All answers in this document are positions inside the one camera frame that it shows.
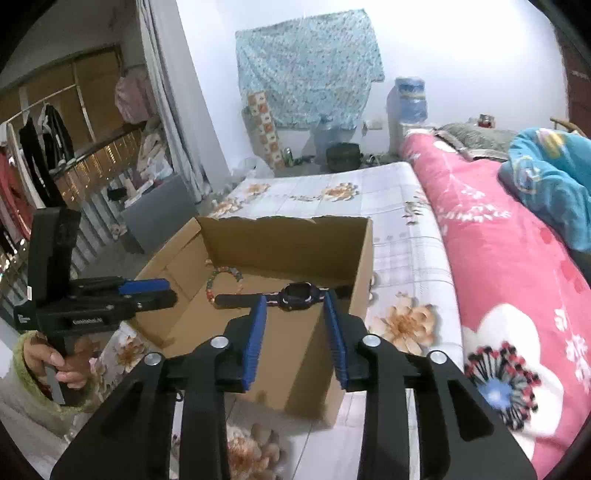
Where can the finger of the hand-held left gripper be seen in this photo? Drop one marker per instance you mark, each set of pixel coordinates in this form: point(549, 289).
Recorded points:
point(157, 302)
point(143, 286)

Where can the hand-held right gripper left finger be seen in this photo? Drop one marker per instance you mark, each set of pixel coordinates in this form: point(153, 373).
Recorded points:
point(256, 337)

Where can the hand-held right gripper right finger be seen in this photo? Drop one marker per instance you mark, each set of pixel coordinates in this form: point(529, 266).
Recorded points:
point(334, 341)

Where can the brown cardboard box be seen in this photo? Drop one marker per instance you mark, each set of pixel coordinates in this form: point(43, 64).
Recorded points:
point(286, 369)

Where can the dark blue smart watch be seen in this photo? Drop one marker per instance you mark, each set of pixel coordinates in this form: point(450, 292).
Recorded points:
point(298, 294)

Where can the person's left forearm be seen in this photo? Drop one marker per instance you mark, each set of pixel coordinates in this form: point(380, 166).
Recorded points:
point(27, 401)

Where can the person's left hand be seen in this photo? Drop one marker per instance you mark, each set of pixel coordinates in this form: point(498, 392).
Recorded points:
point(37, 353)

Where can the red hanging garment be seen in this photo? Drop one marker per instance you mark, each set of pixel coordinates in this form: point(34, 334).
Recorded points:
point(14, 194)

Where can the grey cabinet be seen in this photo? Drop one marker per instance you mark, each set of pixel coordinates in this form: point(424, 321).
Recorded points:
point(157, 212)

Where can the white floral bed sheet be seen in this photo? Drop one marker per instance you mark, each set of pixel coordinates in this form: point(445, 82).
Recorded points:
point(406, 258)

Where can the black hanging garment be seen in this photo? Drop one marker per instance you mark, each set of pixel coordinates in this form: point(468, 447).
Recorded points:
point(46, 147)

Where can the pile of folded cloths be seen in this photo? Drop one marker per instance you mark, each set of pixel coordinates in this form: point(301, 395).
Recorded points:
point(154, 147)

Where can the white plastic bag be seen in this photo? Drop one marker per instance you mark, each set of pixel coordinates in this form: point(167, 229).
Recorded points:
point(251, 168)

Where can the pink hanging garment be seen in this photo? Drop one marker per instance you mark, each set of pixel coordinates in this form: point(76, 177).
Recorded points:
point(134, 97)

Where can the pink floral quilt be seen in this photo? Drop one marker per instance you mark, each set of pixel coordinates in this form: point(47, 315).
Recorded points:
point(508, 277)

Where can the black pot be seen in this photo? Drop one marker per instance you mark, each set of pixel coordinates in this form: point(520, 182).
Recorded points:
point(343, 157)

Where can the white curtain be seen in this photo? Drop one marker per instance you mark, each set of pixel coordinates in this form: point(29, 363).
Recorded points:
point(184, 92)

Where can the orange checked cloth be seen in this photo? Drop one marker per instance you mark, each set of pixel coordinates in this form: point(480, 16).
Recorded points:
point(265, 129)

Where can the white water dispenser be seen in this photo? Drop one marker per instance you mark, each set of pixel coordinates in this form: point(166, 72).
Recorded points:
point(399, 136)

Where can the grey patterned pillow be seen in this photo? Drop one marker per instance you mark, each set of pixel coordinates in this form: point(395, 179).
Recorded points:
point(475, 138)

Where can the blue water bottle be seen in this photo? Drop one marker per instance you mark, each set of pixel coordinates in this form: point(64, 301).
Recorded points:
point(411, 99)

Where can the blue printed blanket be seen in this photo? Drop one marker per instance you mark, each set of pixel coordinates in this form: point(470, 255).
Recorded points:
point(554, 184)

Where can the brown door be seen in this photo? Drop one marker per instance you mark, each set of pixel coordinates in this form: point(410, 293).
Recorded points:
point(577, 92)

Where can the teal patterned wall cloth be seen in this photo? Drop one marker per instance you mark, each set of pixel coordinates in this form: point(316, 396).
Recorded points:
point(309, 64)

